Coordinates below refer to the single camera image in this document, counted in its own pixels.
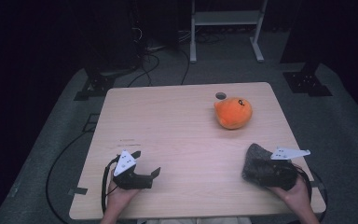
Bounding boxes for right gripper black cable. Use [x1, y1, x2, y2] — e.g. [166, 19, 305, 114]
[292, 163, 313, 203]

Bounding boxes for person's right hand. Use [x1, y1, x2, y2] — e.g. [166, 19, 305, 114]
[268, 175, 312, 213]

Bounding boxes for white metal stand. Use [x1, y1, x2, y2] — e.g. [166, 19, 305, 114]
[189, 0, 269, 64]

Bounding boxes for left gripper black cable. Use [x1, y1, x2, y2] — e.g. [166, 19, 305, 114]
[101, 155, 121, 216]

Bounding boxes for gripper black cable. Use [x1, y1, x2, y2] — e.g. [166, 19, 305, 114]
[101, 155, 121, 216]
[292, 163, 313, 203]

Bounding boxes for long black floor cable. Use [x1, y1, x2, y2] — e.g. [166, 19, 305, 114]
[45, 130, 90, 224]

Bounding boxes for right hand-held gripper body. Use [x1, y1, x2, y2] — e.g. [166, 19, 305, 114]
[252, 147, 311, 191]

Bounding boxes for black stand base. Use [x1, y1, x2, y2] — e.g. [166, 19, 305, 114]
[281, 60, 334, 98]
[73, 68, 117, 102]

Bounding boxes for orange plush toy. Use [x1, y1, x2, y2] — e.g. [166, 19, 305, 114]
[213, 96, 254, 131]

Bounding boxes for grey cloth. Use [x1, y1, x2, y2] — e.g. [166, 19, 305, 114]
[241, 143, 275, 187]

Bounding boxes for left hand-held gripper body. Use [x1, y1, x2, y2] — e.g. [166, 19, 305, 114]
[112, 149, 154, 191]

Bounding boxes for person's left hand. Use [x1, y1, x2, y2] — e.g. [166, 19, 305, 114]
[106, 177, 142, 216]

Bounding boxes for black cable under table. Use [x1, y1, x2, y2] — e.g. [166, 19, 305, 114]
[310, 170, 329, 222]

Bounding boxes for black floor tape frame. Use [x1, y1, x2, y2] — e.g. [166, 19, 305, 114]
[81, 113, 102, 133]

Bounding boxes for tangle of black cables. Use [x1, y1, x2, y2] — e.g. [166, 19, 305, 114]
[195, 30, 228, 45]

